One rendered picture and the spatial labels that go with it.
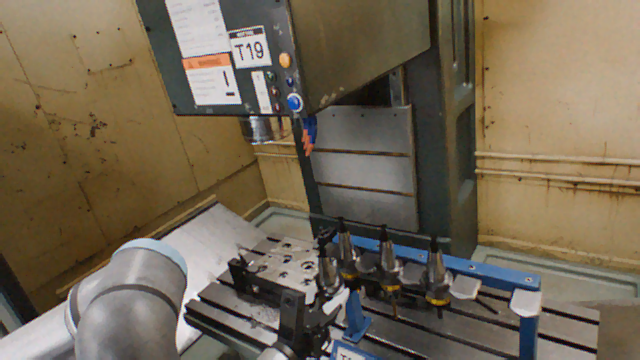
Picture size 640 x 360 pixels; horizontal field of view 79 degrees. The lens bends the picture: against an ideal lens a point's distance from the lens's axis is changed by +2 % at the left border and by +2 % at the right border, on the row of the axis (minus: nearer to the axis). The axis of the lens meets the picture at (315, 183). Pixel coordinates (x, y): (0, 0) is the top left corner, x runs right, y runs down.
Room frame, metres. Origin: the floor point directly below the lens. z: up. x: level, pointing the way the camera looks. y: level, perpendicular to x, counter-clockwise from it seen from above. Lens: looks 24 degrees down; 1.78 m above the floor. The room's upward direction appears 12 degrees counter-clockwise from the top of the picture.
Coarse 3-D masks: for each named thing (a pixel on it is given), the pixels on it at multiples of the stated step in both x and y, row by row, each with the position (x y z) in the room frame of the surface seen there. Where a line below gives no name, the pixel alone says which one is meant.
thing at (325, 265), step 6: (318, 258) 0.70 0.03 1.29; (324, 258) 0.69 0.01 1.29; (330, 258) 0.70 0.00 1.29; (318, 264) 0.70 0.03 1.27; (324, 264) 0.69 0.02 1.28; (330, 264) 0.69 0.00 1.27; (324, 270) 0.69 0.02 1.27; (330, 270) 0.69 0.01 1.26; (324, 276) 0.69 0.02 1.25; (330, 276) 0.69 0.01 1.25; (336, 276) 0.69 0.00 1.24; (324, 282) 0.69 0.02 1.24; (330, 282) 0.68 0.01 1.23; (336, 282) 0.69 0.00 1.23
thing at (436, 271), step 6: (432, 252) 0.64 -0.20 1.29; (438, 252) 0.64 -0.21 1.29; (432, 258) 0.64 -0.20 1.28; (438, 258) 0.63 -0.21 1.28; (432, 264) 0.63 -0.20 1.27; (438, 264) 0.63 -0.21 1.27; (444, 264) 0.64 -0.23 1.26; (426, 270) 0.65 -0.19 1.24; (432, 270) 0.63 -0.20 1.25; (438, 270) 0.63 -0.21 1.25; (444, 270) 0.63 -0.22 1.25; (426, 276) 0.65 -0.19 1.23; (432, 276) 0.63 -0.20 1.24; (438, 276) 0.63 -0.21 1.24; (444, 276) 0.63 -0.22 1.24; (438, 282) 0.62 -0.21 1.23
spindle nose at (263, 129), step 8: (240, 120) 1.06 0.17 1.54; (248, 120) 1.04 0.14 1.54; (256, 120) 1.03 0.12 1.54; (264, 120) 1.02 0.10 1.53; (272, 120) 1.02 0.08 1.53; (280, 120) 1.03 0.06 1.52; (288, 120) 1.05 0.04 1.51; (240, 128) 1.08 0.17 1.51; (248, 128) 1.04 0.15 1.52; (256, 128) 1.03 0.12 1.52; (264, 128) 1.02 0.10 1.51; (272, 128) 1.02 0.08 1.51; (280, 128) 1.03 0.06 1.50; (288, 128) 1.05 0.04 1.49; (296, 128) 1.09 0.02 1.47; (248, 136) 1.04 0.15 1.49; (256, 136) 1.03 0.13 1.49; (264, 136) 1.02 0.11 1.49; (272, 136) 1.02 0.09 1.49; (280, 136) 1.03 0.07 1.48; (288, 136) 1.05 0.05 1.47
